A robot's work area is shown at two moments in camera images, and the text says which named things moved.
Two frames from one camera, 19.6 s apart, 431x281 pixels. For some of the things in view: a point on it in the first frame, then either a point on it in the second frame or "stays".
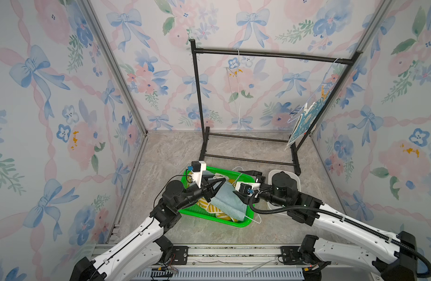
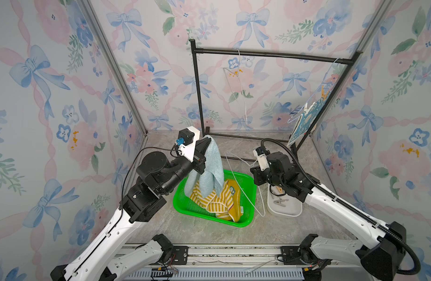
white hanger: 246,216 to 241,187
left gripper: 207,191 to 199,156
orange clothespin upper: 323,95 stays
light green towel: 230,202 to 213,176
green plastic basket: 198,209 stays
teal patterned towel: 305,119 stays
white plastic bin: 292,174 to 280,203
